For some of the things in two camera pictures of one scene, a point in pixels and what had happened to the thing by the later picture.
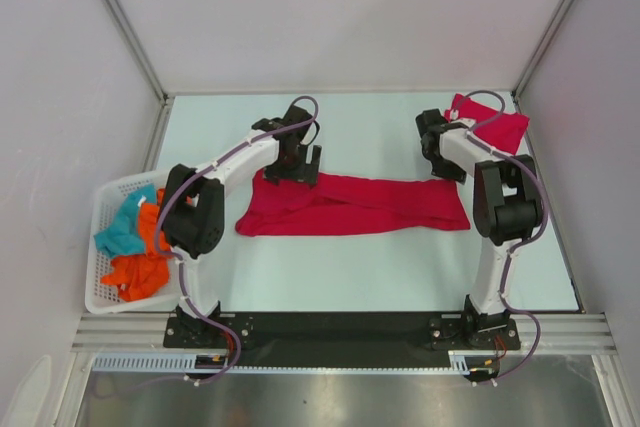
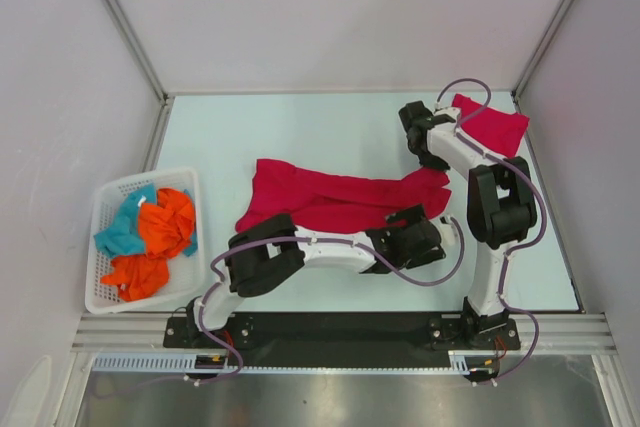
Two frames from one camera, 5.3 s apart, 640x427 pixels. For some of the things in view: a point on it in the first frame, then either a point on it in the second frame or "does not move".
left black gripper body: [290, 169] to [413, 215]
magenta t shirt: [350, 204] does not move
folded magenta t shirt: [504, 132] does not move
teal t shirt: [123, 237] does not move
